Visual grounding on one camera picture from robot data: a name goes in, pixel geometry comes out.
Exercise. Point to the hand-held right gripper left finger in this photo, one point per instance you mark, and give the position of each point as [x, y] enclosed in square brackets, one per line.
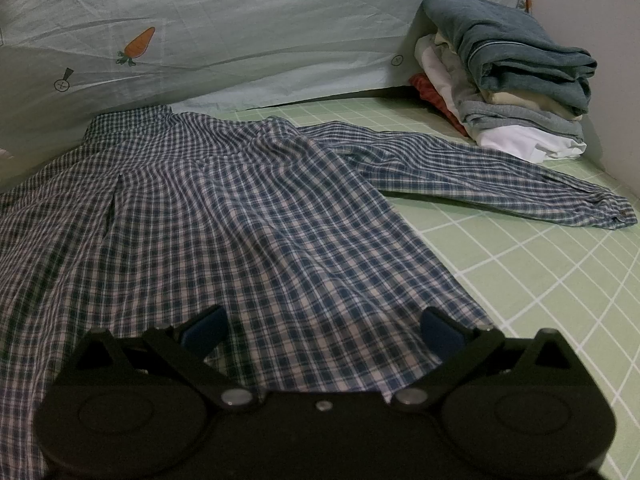
[202, 332]

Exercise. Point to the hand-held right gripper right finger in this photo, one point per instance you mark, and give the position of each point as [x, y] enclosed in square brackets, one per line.
[442, 332]

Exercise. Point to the blue plaid shirt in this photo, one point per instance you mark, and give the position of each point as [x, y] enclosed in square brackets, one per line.
[225, 220]

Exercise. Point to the stack of folded clothes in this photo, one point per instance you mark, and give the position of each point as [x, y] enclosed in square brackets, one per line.
[520, 141]

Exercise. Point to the grey folded garment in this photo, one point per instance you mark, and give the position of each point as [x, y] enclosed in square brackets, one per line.
[520, 120]

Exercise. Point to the red folded garment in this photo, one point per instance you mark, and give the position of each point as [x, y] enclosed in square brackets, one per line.
[435, 92]

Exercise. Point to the cream folded garment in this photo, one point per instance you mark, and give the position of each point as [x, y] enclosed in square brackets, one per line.
[520, 101]

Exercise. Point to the blue folded garment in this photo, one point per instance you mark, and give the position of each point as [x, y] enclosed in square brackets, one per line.
[510, 45]

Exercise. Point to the carrot print quilt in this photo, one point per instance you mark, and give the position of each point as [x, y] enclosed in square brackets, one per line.
[250, 35]

